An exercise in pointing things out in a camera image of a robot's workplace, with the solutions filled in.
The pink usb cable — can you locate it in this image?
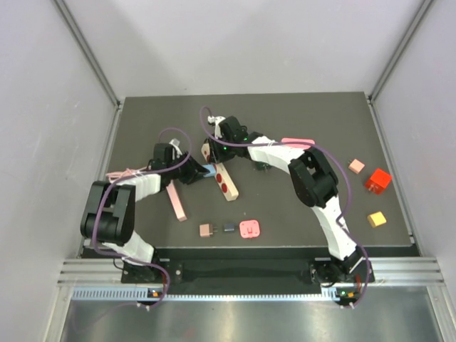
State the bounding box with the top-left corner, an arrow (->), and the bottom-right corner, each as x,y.
105,167 -> 149,179

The beige power strip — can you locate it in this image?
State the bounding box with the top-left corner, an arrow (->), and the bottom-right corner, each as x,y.
201,142 -> 239,202

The pink triangular socket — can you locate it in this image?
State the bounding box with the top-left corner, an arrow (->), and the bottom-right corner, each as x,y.
281,138 -> 315,150

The left aluminium frame post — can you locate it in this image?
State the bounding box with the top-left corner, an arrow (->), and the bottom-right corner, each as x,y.
51,0 -> 121,109

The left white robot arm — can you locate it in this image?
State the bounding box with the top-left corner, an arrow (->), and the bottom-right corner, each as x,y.
81,140 -> 211,283

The blue plug adapter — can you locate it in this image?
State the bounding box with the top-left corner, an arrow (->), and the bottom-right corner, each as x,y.
203,164 -> 217,178

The aluminium frame post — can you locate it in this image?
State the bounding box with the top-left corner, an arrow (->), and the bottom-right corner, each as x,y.
366,0 -> 435,105
51,0 -> 121,109

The small purple grey plug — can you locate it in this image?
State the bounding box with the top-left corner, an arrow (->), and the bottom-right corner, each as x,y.
223,223 -> 237,233

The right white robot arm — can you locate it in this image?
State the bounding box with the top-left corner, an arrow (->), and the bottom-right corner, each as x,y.
207,115 -> 371,283

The grey slotted cable duct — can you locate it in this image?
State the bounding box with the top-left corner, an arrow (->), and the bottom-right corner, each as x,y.
71,287 -> 355,302

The right aluminium frame post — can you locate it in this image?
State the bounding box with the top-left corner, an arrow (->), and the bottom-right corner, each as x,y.
366,0 -> 435,105

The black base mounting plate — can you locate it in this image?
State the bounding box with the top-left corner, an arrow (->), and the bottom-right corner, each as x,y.
120,247 -> 361,286

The small pink usb plug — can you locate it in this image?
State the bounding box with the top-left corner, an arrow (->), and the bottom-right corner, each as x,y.
239,219 -> 261,239

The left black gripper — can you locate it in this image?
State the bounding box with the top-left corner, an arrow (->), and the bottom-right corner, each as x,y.
166,150 -> 209,185

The small pink plug adapter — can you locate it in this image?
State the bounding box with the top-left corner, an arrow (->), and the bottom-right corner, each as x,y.
199,223 -> 218,238

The pink long power strip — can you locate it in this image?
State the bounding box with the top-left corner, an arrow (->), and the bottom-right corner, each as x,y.
166,182 -> 187,222

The red cube plug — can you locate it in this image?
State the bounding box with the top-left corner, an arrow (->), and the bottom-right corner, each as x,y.
365,168 -> 392,195

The peach plug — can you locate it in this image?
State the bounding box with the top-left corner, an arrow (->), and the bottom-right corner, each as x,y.
348,159 -> 365,175

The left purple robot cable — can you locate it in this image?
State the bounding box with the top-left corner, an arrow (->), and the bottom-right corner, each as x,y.
90,127 -> 193,311

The dark green cube socket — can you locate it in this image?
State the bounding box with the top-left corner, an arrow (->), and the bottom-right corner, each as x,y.
254,161 -> 271,172

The yellow orange plug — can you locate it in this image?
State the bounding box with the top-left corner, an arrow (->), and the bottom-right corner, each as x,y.
367,212 -> 387,228

